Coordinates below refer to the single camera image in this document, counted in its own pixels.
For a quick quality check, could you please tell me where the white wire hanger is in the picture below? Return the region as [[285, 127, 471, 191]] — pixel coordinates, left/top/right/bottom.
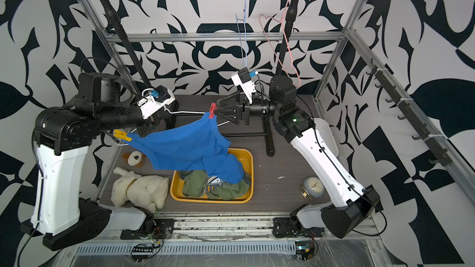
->
[[105, 101, 231, 145]]

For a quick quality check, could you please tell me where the blue tank top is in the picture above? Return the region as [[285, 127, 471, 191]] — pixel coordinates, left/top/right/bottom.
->
[[127, 112, 244, 184]]

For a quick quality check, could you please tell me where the blue wire hanger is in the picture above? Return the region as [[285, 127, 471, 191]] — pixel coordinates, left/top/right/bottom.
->
[[235, 0, 248, 67]]

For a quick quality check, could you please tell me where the dark green printed tank top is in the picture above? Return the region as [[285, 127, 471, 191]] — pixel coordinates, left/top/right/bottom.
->
[[179, 171, 252, 201]]

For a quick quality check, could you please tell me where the pink wire hanger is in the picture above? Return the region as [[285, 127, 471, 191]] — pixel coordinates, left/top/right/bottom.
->
[[258, 0, 301, 89]]

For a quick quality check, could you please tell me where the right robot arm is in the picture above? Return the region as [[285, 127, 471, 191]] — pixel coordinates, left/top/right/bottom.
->
[[214, 75, 380, 239]]

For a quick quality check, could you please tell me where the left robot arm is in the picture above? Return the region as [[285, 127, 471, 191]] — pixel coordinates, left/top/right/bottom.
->
[[22, 73, 154, 251]]

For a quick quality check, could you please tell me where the red clothespin on blue top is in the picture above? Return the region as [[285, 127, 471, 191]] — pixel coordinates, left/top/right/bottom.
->
[[209, 103, 217, 119]]

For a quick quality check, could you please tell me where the yellow clothespin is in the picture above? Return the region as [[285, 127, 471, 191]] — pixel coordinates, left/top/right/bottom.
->
[[113, 129, 132, 142]]

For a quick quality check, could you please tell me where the brown white round toy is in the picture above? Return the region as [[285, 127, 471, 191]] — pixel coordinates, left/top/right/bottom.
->
[[122, 151, 147, 168]]

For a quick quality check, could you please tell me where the yellow plastic tray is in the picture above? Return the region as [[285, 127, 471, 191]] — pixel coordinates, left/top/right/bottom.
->
[[169, 148, 254, 204]]

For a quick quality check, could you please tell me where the white plush dog toy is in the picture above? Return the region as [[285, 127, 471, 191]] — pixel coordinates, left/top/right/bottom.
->
[[111, 167, 170, 213]]

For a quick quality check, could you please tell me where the white plastic bin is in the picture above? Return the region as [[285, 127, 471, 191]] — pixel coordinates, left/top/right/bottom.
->
[[313, 117, 338, 156]]

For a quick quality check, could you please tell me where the small round alarm clock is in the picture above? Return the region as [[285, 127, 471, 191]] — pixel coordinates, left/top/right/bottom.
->
[[299, 177, 325, 200]]

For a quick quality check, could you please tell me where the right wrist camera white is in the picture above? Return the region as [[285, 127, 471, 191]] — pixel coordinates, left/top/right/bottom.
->
[[231, 67, 257, 104]]

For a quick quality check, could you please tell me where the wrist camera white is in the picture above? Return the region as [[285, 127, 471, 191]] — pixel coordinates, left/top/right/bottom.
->
[[231, 67, 257, 104], [137, 86, 175, 120]]

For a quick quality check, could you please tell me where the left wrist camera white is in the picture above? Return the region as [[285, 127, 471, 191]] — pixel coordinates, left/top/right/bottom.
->
[[137, 86, 175, 120]]

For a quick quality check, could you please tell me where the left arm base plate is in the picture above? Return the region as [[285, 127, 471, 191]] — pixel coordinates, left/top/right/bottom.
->
[[120, 218, 176, 240]]

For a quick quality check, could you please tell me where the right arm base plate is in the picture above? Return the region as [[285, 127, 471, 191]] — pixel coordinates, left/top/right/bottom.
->
[[272, 218, 317, 238]]

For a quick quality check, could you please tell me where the left electronics board with wires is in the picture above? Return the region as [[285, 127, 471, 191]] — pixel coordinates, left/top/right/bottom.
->
[[129, 239, 164, 263]]

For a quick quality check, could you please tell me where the electronics board with wires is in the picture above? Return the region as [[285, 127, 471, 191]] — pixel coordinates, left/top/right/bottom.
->
[[295, 239, 319, 262], [129, 239, 164, 263]]

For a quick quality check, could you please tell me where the right electronics board with wires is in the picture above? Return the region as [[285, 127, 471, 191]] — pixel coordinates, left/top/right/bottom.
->
[[295, 239, 319, 262]]

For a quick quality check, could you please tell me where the black wall hook rail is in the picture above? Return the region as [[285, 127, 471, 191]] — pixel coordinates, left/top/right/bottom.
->
[[368, 58, 453, 166]]

